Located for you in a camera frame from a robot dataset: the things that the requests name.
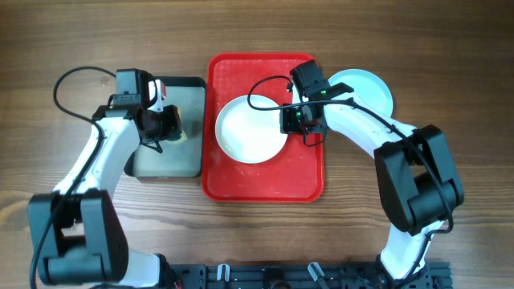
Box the green and yellow sponge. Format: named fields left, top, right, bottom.
left=169, top=106, right=187, bottom=142

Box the white plate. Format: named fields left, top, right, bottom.
left=214, top=95, right=288, bottom=164

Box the light blue plate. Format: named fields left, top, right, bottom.
left=328, top=68, right=394, bottom=117

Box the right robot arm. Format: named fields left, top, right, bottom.
left=280, top=60, right=464, bottom=287

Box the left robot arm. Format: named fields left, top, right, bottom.
left=27, top=68, right=182, bottom=288

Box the black water tray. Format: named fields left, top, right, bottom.
left=124, top=76, right=206, bottom=178

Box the red plastic tray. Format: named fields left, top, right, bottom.
left=201, top=52, right=324, bottom=203

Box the right black cable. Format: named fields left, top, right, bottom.
left=247, top=75, right=455, bottom=278

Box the black cable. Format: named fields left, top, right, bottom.
left=28, top=66, right=117, bottom=289
left=247, top=75, right=455, bottom=278

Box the left black cable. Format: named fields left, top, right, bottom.
left=28, top=66, right=117, bottom=289

